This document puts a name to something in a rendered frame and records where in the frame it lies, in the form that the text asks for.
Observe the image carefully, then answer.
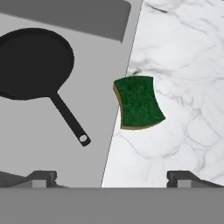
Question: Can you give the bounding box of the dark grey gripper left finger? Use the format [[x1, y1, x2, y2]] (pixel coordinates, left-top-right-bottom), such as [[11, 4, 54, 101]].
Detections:
[[0, 170, 68, 189]]

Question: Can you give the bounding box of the grey metal sink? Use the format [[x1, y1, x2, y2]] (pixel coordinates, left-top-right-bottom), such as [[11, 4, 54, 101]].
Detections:
[[0, 0, 144, 188]]

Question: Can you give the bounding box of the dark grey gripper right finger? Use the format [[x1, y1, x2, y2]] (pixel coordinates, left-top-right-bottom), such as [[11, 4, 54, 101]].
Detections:
[[166, 170, 224, 189]]

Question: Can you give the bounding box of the black frying pan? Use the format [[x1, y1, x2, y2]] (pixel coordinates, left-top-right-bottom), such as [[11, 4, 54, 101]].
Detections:
[[0, 27, 92, 147]]

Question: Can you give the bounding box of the green sponge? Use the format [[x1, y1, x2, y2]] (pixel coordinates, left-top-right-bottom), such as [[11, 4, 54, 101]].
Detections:
[[112, 75, 166, 131]]

